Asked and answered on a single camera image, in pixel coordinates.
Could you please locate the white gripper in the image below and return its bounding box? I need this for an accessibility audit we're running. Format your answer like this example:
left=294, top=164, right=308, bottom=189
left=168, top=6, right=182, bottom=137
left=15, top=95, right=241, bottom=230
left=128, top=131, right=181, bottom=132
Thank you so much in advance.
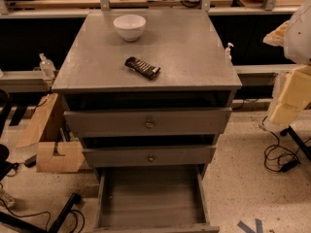
left=262, top=21, right=311, bottom=125

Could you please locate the grey bottom drawer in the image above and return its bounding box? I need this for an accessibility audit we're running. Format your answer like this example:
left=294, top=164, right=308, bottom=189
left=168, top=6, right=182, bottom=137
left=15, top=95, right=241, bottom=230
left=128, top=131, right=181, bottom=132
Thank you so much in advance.
left=93, top=165, right=220, bottom=233

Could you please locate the grey drawer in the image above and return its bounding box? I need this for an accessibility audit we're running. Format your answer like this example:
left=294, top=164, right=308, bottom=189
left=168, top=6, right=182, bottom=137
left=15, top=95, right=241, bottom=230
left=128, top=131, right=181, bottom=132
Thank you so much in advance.
left=93, top=165, right=220, bottom=233
left=64, top=108, right=231, bottom=138
left=83, top=146, right=216, bottom=168

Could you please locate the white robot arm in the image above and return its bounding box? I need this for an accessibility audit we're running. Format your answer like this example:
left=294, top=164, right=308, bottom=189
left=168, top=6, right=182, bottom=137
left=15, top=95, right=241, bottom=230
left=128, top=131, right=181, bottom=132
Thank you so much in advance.
left=263, top=0, right=311, bottom=126

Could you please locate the grey top drawer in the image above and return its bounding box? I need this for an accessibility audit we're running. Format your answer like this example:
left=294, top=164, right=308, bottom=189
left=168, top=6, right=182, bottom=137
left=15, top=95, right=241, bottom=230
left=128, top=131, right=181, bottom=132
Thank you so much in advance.
left=64, top=108, right=231, bottom=138

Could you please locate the grey drawer cabinet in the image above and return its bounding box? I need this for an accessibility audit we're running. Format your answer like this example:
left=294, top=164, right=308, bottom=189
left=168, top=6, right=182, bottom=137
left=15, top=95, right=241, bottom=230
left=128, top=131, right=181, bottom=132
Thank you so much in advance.
left=52, top=9, right=243, bottom=180

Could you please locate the grey middle drawer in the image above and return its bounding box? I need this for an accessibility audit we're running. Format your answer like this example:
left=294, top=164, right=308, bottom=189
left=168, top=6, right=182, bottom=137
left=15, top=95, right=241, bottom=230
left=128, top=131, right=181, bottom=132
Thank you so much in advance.
left=83, top=146, right=216, bottom=168

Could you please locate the white pump bottle right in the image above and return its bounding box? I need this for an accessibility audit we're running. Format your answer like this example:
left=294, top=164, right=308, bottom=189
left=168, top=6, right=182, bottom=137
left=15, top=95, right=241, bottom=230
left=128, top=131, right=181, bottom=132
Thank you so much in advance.
left=225, top=43, right=234, bottom=61

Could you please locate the black stand leg right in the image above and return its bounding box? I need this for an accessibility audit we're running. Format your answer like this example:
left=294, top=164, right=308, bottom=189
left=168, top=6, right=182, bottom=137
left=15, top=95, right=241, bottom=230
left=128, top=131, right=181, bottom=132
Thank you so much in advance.
left=281, top=126, right=311, bottom=161

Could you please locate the black stand leg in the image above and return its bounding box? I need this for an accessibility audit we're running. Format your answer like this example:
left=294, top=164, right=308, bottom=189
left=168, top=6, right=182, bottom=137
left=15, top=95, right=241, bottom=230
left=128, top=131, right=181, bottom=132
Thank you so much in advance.
left=0, top=193, right=82, bottom=233
left=281, top=126, right=311, bottom=161

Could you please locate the dark striped snack packet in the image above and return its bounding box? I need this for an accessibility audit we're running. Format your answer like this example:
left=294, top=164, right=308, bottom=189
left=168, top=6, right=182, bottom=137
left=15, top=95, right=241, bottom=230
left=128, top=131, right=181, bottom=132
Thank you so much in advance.
left=124, top=56, right=160, bottom=80

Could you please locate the white ceramic bowl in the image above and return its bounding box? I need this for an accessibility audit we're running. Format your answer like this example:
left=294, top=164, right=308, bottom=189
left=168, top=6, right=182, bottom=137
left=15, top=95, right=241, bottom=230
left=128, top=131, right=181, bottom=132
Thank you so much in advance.
left=114, top=15, right=146, bottom=42

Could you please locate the blue floor tape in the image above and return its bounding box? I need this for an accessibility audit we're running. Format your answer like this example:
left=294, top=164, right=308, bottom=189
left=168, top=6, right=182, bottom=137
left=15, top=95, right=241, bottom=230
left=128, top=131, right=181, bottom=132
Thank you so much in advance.
left=236, top=218, right=264, bottom=233

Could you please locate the clear sanitizer bottle left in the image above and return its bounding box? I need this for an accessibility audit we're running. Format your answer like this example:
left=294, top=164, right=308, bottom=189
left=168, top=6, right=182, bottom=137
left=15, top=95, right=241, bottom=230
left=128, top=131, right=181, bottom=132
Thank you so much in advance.
left=39, top=53, right=56, bottom=79

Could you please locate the cardboard box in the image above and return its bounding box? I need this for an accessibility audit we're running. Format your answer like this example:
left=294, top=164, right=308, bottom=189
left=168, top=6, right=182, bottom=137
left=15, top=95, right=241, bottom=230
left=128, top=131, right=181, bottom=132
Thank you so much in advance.
left=16, top=93, right=85, bottom=173

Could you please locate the black chair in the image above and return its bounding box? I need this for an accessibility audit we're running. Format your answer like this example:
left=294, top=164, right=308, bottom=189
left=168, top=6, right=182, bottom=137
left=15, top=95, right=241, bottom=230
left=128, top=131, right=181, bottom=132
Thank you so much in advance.
left=0, top=90, right=18, bottom=181

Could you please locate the black stand leg left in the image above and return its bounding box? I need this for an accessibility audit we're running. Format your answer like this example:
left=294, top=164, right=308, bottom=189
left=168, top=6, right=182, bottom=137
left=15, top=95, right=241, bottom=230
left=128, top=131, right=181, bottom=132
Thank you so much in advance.
left=0, top=193, right=82, bottom=233

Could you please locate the black power cable and adapter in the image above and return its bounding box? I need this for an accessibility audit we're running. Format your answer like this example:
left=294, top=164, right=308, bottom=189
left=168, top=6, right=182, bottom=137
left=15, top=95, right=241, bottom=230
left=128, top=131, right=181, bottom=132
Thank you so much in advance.
left=258, top=116, right=311, bottom=174

